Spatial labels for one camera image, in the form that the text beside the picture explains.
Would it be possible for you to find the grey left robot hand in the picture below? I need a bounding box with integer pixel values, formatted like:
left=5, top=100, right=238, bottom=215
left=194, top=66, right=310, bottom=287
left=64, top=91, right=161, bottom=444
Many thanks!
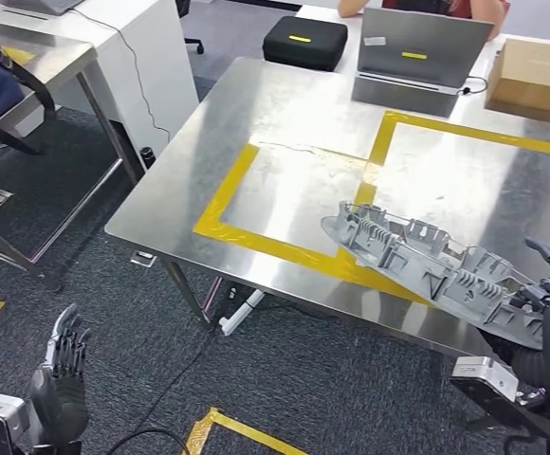
left=29, top=304, right=92, bottom=447

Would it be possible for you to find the grey plastic wheel hubcap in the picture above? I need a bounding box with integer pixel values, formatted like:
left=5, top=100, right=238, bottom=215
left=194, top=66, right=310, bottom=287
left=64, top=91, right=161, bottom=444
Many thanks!
left=321, top=200, right=548, bottom=352

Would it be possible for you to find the steel workbench table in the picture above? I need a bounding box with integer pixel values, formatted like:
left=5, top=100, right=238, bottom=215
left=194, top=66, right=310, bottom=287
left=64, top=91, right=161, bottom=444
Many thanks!
left=105, top=56, right=550, bottom=378

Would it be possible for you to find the white power strip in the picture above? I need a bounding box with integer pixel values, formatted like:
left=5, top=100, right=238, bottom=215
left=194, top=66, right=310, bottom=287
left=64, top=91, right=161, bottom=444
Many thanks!
left=218, top=287, right=267, bottom=337

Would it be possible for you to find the brown cardboard box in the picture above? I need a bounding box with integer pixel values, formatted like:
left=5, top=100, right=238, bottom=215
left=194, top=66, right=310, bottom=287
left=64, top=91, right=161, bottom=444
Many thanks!
left=485, top=37, right=550, bottom=117

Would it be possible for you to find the steel side table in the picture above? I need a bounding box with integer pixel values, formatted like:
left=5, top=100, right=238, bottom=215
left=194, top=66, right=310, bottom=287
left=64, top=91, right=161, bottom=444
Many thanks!
left=0, top=18, right=145, bottom=293

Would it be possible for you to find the silver open laptop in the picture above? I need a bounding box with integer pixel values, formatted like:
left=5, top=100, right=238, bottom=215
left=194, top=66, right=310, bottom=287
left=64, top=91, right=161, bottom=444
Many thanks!
left=351, top=7, right=495, bottom=119

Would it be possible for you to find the white desk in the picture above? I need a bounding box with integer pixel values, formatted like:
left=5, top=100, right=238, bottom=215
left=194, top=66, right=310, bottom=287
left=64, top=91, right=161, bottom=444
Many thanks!
left=0, top=0, right=199, bottom=171

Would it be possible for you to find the grey laptop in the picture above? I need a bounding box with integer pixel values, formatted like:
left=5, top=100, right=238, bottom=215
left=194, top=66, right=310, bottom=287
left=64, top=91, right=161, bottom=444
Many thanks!
left=0, top=0, right=85, bottom=17

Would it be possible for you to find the black office chair base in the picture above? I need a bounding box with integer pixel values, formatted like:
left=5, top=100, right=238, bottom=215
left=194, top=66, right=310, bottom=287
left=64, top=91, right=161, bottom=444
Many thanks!
left=175, top=0, right=206, bottom=56

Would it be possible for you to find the black zip case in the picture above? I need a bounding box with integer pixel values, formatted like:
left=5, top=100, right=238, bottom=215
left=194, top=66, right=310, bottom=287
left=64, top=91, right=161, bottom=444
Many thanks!
left=261, top=15, right=349, bottom=72

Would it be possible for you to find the black looped cable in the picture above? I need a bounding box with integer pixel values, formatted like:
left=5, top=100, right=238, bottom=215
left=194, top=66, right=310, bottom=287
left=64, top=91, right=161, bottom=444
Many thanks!
left=106, top=428, right=191, bottom=455

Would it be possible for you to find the black floor cable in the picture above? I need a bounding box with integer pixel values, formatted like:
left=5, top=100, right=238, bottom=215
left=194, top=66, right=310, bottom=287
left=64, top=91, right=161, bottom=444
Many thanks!
left=135, top=300, right=304, bottom=434

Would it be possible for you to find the black laptop cable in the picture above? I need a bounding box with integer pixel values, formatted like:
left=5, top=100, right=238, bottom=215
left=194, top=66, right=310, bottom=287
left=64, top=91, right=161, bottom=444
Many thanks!
left=455, top=75, right=489, bottom=98

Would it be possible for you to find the thin black desk cable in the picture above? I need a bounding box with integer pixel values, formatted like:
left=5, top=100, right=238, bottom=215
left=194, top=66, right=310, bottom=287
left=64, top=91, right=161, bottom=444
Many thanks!
left=68, top=7, right=172, bottom=144

